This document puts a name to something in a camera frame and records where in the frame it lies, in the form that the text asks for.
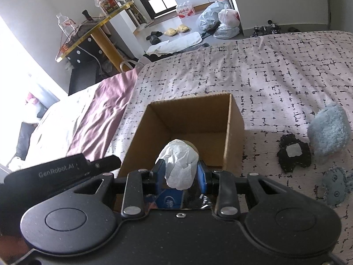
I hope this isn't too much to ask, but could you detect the clear plastic bag on floor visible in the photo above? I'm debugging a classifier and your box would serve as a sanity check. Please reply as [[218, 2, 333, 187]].
[[213, 23, 240, 40]]

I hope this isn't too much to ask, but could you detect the clear plastic water bottle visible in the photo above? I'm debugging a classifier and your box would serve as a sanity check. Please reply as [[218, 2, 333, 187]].
[[56, 13, 76, 38]]

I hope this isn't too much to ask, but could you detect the black slippers pair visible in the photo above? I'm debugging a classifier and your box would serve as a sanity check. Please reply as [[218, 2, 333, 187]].
[[146, 31, 163, 45]]

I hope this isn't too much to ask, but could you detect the white pillow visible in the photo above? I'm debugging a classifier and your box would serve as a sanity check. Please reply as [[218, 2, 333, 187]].
[[7, 84, 98, 172]]

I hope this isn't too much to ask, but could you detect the blue printed packet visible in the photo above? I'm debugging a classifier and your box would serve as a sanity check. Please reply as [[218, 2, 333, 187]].
[[144, 189, 183, 209]]

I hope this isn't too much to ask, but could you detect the mauve satin bed sheet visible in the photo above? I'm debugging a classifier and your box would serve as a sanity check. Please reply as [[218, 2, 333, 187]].
[[66, 69, 138, 161]]

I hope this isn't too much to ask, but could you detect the brown cardboard box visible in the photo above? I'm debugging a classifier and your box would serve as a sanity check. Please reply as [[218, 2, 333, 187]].
[[114, 92, 245, 213]]

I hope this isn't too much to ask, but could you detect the black fuzzy item white tag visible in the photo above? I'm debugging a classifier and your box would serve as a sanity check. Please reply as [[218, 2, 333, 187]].
[[277, 133, 312, 173]]

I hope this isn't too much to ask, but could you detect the pack of water bottles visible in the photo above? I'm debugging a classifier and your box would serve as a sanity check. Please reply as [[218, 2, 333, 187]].
[[176, 1, 195, 19]]

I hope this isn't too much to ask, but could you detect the light blue fluffy plush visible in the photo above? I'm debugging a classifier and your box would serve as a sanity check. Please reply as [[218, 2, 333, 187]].
[[307, 103, 352, 163]]

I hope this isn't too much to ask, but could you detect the white red plastic bag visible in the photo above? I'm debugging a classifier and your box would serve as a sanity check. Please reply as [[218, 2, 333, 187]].
[[218, 4, 240, 28]]

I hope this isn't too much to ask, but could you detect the grey blue garbage bag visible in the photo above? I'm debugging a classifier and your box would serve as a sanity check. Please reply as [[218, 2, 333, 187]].
[[197, 0, 230, 32]]

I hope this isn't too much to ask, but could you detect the white black patterned blanket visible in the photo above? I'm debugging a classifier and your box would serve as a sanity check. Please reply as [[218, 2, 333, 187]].
[[106, 30, 353, 260]]

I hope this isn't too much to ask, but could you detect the white floor mat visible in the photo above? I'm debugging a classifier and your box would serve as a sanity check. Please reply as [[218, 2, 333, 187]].
[[146, 32, 202, 56]]

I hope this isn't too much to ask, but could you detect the red snack jar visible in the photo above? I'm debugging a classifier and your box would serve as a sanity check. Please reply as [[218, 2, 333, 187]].
[[95, 0, 119, 14]]

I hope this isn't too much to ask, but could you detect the left yellow slipper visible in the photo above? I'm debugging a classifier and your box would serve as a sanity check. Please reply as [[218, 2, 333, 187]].
[[164, 28, 178, 36]]

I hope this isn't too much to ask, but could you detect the round yellow edged table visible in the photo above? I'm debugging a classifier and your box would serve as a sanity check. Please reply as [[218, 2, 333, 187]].
[[55, 1, 134, 72]]

